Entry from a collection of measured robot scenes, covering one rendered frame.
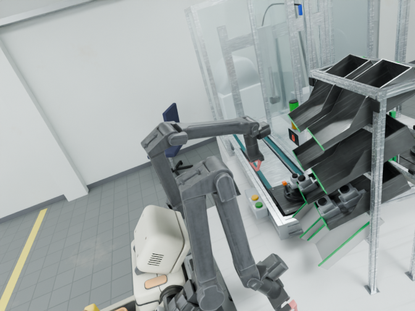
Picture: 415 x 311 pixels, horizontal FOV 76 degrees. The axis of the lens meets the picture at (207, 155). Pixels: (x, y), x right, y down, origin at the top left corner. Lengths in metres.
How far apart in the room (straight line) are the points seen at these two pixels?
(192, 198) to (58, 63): 3.67
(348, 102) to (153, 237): 0.74
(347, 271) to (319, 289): 0.15
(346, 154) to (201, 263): 0.60
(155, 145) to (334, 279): 0.91
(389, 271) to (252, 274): 0.67
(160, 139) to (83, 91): 3.30
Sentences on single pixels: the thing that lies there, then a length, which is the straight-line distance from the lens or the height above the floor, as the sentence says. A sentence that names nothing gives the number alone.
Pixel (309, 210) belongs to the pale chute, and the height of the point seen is 1.04.
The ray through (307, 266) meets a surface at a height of 0.86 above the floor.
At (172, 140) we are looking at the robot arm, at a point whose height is 1.60.
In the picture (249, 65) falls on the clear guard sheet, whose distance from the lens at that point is 2.58.
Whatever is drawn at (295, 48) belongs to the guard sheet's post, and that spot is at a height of 1.68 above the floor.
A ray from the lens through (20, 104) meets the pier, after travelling 4.21.
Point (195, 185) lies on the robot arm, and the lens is 0.61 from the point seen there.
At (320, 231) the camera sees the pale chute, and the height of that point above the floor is 1.06.
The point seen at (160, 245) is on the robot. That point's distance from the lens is 0.89.
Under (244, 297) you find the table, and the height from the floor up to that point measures 0.86.
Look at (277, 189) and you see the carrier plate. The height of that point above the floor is 0.97.
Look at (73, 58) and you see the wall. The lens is 4.12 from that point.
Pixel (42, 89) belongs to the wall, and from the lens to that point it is 4.25.
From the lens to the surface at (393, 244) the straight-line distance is 1.47.
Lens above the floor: 1.94
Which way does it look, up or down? 28 degrees down
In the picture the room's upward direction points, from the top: 17 degrees counter-clockwise
